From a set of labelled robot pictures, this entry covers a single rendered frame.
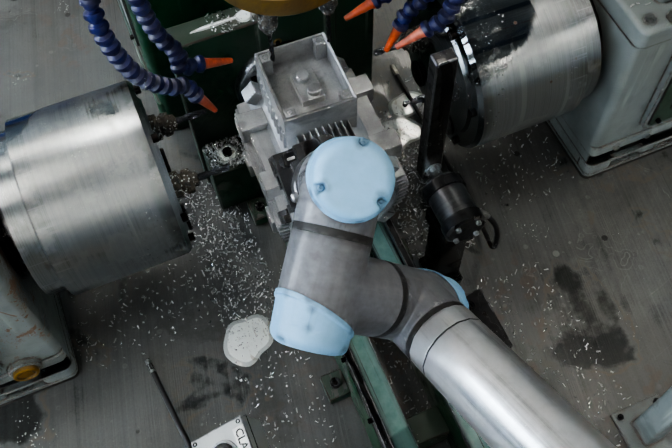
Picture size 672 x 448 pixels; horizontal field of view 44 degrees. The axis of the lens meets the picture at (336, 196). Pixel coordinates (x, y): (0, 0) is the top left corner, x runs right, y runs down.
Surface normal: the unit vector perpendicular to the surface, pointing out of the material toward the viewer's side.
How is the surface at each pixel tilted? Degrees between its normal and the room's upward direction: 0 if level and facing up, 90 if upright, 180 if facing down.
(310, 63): 0
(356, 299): 59
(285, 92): 0
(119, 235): 66
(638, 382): 0
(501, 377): 20
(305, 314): 27
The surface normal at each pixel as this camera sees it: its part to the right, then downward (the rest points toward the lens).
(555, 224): -0.02, -0.50
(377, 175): 0.18, -0.04
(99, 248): 0.35, 0.57
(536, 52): 0.25, 0.18
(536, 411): -0.24, -0.69
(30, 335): 0.38, 0.79
